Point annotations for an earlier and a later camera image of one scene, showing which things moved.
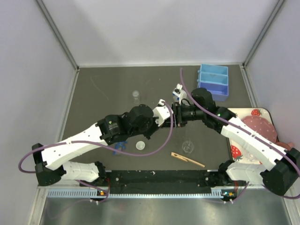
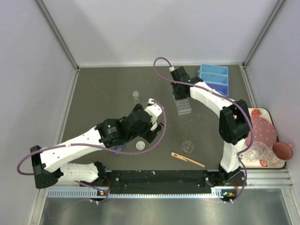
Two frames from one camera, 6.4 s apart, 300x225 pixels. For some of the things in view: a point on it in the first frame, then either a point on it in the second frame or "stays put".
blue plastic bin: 215,78 stays put
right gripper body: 181,114 -> 177,94
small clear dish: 140,145 stays put
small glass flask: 135,93 stays put
